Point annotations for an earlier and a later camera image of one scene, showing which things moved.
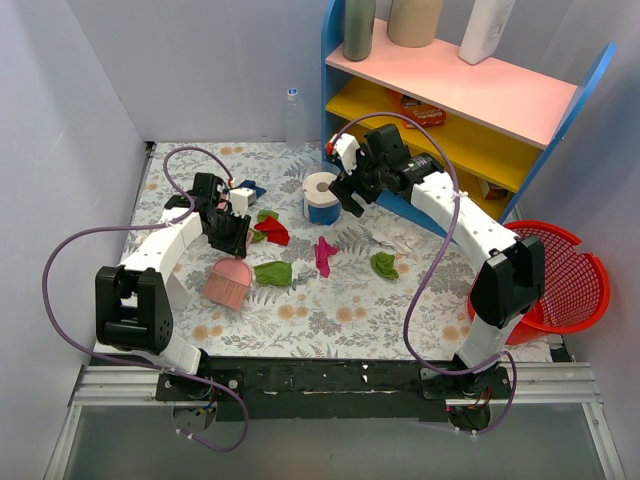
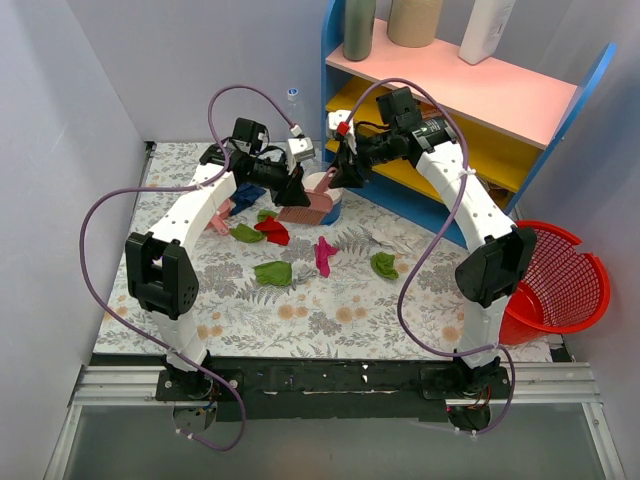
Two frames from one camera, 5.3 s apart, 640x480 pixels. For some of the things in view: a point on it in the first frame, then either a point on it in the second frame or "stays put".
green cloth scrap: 276,273 stays put
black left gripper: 232,232 to 288,180
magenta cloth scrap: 322,252 stays put
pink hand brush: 227,282 to 322,199
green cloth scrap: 383,264 stays put
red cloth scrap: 276,232 stays put
